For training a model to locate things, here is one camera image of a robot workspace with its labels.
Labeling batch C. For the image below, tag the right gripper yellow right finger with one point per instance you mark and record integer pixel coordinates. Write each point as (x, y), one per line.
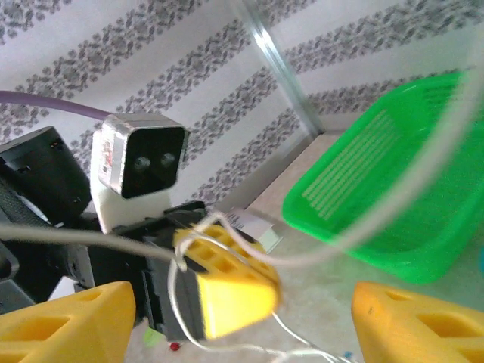
(416, 332)

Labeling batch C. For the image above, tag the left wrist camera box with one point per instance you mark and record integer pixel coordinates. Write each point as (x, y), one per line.
(151, 162)

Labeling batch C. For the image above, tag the book with pale cover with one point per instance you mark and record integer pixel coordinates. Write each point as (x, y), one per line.
(253, 223)

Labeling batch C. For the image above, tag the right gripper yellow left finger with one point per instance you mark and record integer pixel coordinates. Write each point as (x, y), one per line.
(56, 332)

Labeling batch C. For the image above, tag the green plastic basket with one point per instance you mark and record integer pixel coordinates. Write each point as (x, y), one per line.
(378, 196)

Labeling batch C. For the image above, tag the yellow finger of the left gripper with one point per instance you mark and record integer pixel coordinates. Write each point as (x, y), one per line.
(234, 302)
(257, 257)

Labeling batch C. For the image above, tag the aluminium left frame post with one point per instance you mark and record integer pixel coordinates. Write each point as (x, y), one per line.
(276, 56)

